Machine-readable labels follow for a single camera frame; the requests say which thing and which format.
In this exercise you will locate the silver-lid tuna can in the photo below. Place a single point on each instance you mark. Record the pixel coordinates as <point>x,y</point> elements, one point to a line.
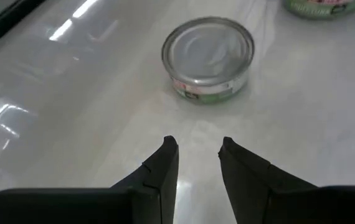
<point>320,9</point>
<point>208,53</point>

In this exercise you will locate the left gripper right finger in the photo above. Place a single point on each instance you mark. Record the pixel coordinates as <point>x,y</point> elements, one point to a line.
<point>249,186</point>

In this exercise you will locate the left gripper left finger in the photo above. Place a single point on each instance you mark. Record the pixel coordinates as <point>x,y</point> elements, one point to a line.
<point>162,174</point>

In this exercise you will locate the white glossy table sheet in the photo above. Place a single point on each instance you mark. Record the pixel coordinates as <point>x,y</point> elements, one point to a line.
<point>71,124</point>

